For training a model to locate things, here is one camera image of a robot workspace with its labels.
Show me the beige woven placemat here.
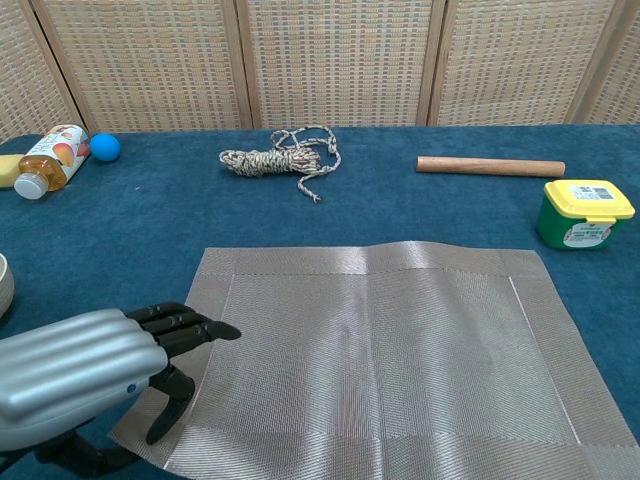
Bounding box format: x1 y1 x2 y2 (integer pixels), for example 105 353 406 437
108 239 640 480

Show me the woven folding screen panel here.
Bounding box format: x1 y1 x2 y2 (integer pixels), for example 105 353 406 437
29 0 254 134
417 0 634 127
0 0 76 144
222 0 446 130
567 0 640 126

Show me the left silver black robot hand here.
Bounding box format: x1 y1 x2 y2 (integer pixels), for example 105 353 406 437
0 300 243 476

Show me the beige round bowl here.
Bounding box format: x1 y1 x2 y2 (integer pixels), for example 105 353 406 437
0 253 16 319

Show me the juice bottle white cap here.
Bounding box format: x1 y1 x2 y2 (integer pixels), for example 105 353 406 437
13 123 92 201

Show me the blue felt table cover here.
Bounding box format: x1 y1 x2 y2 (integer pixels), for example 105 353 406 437
0 124 640 480

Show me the blue ball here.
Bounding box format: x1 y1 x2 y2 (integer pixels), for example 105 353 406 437
89 132 122 163

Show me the coiled beige braided rope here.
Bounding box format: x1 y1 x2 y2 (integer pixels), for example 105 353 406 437
218 125 343 204

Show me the yellow sponge block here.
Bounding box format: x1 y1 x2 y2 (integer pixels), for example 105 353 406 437
0 153 26 190

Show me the green container yellow lid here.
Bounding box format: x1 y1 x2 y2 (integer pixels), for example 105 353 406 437
535 179 636 251

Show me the wooden rolling pin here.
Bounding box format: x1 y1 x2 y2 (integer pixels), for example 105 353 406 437
415 155 567 178

